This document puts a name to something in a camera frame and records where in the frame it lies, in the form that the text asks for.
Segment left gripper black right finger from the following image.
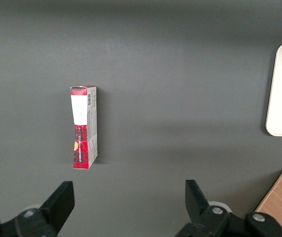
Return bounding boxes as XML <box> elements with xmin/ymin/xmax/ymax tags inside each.
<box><xmin>174</xmin><ymin>179</ymin><xmax>282</xmax><ymax>237</ymax></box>

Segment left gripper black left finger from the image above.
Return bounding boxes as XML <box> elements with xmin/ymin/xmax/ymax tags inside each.
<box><xmin>0</xmin><ymin>181</ymin><xmax>76</xmax><ymax>237</ymax></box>

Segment red plaid cardboard box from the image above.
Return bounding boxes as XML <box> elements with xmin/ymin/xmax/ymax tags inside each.
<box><xmin>70</xmin><ymin>85</ymin><xmax>99</xmax><ymax>170</ymax></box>

